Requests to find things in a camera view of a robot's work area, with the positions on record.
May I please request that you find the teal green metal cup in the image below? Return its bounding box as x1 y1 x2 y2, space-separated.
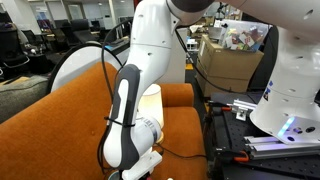
107 170 122 180

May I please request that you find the black orange bar clamp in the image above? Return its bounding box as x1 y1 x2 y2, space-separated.
214 148 250 164
207 100 234 113

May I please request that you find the brown cardboard box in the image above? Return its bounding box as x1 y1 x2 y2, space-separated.
195 34 265 98

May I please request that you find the black perforated breadboard table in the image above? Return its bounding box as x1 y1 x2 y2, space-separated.
204 91 320 180

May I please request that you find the white round table top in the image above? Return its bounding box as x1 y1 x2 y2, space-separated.
46 41 134 94

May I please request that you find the clear bag of colourful items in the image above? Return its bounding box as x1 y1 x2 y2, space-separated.
220 19 270 53

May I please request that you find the black office chair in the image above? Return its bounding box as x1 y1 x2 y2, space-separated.
69 18 101 44
0 28 32 74

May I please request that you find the orange fabric sofa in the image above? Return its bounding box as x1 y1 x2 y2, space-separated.
0 61 209 180

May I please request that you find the grey fabric sofa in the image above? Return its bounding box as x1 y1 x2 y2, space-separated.
0 75 51 124

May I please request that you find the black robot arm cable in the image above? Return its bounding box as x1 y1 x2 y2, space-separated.
97 19 134 174

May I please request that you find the black lamp cable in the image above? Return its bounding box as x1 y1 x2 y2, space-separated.
154 142 208 160

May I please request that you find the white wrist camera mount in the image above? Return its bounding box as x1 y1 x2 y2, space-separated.
121 149 164 180

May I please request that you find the small aluminium bracket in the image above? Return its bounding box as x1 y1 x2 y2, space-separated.
230 98 258 122

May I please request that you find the aluminium extrusion rail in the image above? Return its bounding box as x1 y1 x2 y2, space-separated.
244 134 320 160

